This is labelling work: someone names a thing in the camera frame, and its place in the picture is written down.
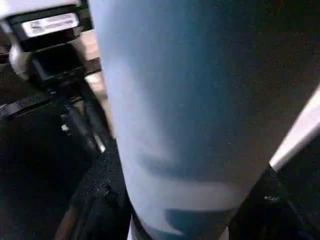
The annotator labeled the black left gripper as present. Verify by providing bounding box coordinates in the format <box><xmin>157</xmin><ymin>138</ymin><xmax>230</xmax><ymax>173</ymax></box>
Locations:
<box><xmin>0</xmin><ymin>75</ymin><xmax>113</xmax><ymax>156</ymax></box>

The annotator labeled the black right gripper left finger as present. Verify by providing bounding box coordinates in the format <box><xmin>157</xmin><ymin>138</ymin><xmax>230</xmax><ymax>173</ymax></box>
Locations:
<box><xmin>54</xmin><ymin>140</ymin><xmax>134</xmax><ymax>240</ymax></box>

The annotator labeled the black work mat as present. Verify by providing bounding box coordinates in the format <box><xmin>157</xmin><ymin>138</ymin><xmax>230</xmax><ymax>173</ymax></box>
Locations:
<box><xmin>0</xmin><ymin>50</ymin><xmax>320</xmax><ymax>240</ymax></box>

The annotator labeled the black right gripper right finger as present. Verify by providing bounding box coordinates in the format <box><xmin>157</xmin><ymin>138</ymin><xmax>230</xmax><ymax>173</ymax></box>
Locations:
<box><xmin>228</xmin><ymin>164</ymin><xmax>320</xmax><ymax>240</ymax></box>

